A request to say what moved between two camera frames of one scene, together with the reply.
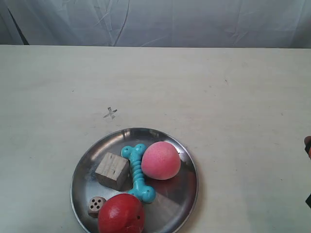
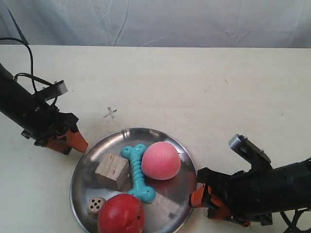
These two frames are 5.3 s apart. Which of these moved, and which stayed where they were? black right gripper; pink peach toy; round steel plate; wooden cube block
Moved: black right gripper
Stayed: round steel plate; pink peach toy; wooden cube block
